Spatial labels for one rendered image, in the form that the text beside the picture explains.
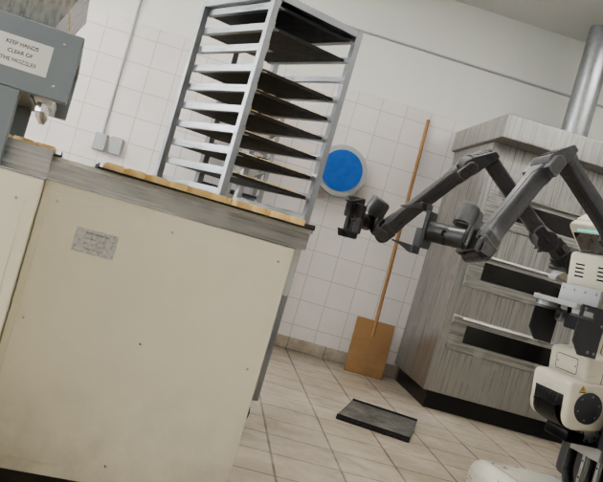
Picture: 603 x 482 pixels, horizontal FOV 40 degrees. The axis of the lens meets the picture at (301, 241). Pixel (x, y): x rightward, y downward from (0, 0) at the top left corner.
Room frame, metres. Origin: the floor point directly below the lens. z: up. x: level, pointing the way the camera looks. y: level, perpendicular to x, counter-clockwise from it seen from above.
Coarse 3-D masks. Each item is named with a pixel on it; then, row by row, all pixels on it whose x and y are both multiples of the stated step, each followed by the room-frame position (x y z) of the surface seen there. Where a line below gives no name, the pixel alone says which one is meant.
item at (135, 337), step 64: (64, 192) 2.11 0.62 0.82; (64, 256) 2.12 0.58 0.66; (128, 256) 2.17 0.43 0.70; (192, 256) 2.22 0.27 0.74; (256, 256) 2.27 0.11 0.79; (64, 320) 2.14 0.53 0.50; (128, 320) 2.18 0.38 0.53; (192, 320) 2.23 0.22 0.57; (256, 320) 2.28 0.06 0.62; (0, 384) 2.11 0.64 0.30; (64, 384) 2.15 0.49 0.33; (128, 384) 2.20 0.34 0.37; (192, 384) 2.25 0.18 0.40; (0, 448) 2.12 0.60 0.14; (64, 448) 2.16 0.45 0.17; (128, 448) 2.21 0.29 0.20; (192, 448) 2.26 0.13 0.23
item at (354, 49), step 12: (360, 36) 3.65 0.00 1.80; (348, 72) 3.65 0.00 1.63; (336, 96) 3.66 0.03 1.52; (336, 108) 3.64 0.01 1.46; (336, 120) 3.65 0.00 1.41; (324, 144) 3.65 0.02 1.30; (324, 156) 3.65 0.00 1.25; (312, 192) 3.64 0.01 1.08; (312, 204) 3.65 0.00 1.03; (300, 252) 3.66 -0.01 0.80; (276, 324) 3.65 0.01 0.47; (276, 336) 3.66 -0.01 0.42; (264, 360) 3.64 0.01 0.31; (264, 372) 3.65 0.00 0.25
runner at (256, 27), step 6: (246, 24) 3.58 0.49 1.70; (252, 24) 3.54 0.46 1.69; (258, 24) 3.49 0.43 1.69; (204, 30) 3.88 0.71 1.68; (210, 30) 3.83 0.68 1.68; (216, 30) 3.78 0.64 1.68; (222, 30) 3.74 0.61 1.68; (228, 30) 3.69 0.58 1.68; (234, 30) 3.65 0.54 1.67; (240, 30) 3.60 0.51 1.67; (246, 30) 3.56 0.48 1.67; (252, 30) 3.53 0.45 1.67; (258, 30) 3.49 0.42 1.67; (276, 30) 3.40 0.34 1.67
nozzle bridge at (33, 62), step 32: (0, 32) 1.86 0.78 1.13; (32, 32) 1.88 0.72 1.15; (64, 32) 1.90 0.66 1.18; (0, 64) 1.87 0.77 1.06; (32, 64) 1.89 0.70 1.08; (64, 64) 1.91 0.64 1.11; (0, 96) 1.87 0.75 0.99; (32, 96) 2.03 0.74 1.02; (64, 96) 1.91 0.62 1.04; (0, 128) 1.88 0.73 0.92; (0, 160) 1.89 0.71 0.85
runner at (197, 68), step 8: (200, 64) 3.83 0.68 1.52; (208, 64) 3.77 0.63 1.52; (216, 64) 3.71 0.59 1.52; (224, 64) 3.65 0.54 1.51; (232, 64) 3.60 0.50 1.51; (240, 64) 3.54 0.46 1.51; (248, 64) 3.48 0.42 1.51; (200, 72) 3.86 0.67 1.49; (208, 72) 3.80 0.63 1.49; (216, 72) 3.73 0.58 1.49; (224, 72) 3.68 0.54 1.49; (232, 72) 3.62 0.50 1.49; (240, 72) 3.56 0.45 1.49; (248, 72) 3.51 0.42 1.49; (264, 72) 3.40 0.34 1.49
